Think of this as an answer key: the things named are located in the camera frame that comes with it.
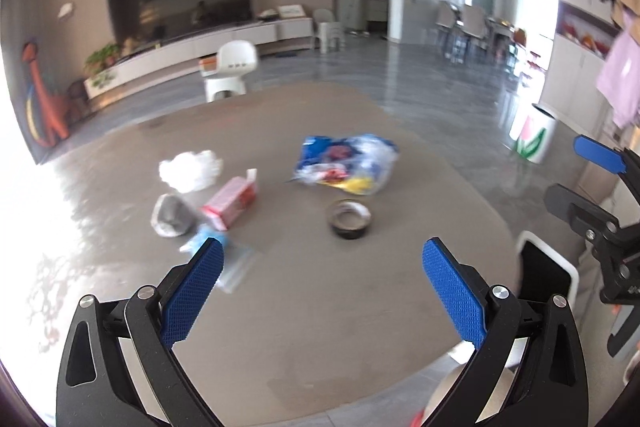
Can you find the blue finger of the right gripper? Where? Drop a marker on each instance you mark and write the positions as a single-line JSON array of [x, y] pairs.
[[583, 217], [610, 159]]

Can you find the orange dinosaur toy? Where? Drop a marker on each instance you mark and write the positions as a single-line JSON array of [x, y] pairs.
[[54, 108]]

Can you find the white side cabinet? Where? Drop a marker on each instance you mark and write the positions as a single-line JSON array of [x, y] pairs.
[[580, 46]]

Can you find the green potted plant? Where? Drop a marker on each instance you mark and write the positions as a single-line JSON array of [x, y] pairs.
[[99, 63]]

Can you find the black tape roll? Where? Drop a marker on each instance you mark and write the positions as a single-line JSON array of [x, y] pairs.
[[349, 219]]

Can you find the white tv cabinet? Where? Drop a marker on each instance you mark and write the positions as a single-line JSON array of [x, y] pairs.
[[179, 58]]

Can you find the white framed sign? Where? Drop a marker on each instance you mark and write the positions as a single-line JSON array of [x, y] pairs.
[[291, 11]]

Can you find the pink hanging clothes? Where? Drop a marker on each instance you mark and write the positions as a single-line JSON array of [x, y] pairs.
[[619, 80]]

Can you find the red white slipper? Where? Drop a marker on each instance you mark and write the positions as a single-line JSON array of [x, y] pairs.
[[419, 419]]

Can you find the pink carton box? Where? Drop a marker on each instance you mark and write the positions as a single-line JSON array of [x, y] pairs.
[[231, 200]]

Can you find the white plastic bag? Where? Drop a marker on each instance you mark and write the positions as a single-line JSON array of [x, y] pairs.
[[190, 172]]

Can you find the blue white snack bag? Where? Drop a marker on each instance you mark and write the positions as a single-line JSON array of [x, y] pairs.
[[358, 164]]

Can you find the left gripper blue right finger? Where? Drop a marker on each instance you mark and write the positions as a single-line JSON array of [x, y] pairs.
[[550, 387]]

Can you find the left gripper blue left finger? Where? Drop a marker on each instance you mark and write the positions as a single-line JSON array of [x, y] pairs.
[[95, 387]]

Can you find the white square trash bin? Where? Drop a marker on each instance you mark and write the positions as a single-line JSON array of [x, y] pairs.
[[544, 273]]

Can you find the cloud wall decoration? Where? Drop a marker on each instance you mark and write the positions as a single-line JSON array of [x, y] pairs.
[[66, 10]]

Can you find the grey stacked stools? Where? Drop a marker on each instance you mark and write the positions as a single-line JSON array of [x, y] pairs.
[[328, 31]]

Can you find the dining table with chairs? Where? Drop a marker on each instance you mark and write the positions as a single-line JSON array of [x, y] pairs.
[[463, 31]]

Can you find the white plastic kid chair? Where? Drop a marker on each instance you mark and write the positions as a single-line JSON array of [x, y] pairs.
[[224, 72]]

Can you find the tulip pattern round bin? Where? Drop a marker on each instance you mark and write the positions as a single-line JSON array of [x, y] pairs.
[[532, 133]]

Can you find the grey curtain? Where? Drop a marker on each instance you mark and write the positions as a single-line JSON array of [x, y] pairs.
[[21, 22]]

